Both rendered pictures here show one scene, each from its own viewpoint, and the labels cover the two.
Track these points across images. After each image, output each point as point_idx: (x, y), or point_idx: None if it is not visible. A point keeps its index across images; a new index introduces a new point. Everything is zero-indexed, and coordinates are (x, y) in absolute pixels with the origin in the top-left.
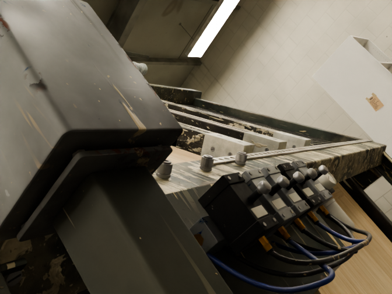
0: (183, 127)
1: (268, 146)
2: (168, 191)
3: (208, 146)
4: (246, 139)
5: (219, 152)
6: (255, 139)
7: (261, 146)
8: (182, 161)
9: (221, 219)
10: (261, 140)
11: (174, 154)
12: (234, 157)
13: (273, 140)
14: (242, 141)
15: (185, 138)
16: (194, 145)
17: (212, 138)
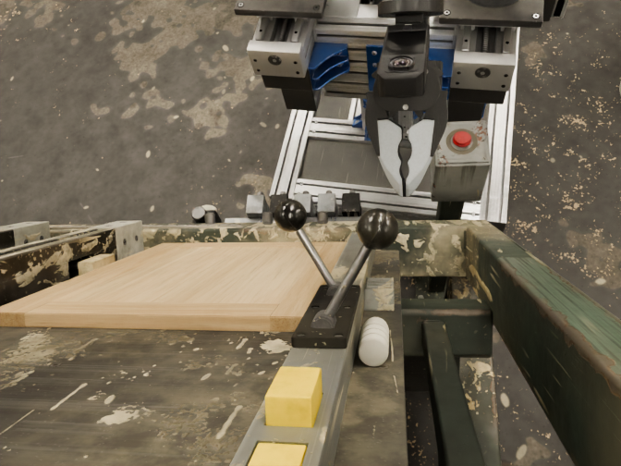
0: (95, 234)
1: (42, 232)
2: (345, 221)
3: (121, 240)
4: (18, 237)
5: (129, 241)
6: (28, 230)
7: (35, 236)
8: (194, 250)
9: (359, 214)
10: (32, 229)
11: (164, 254)
12: (189, 225)
13: (43, 223)
14: (116, 222)
15: (101, 247)
16: (110, 250)
17: (121, 229)
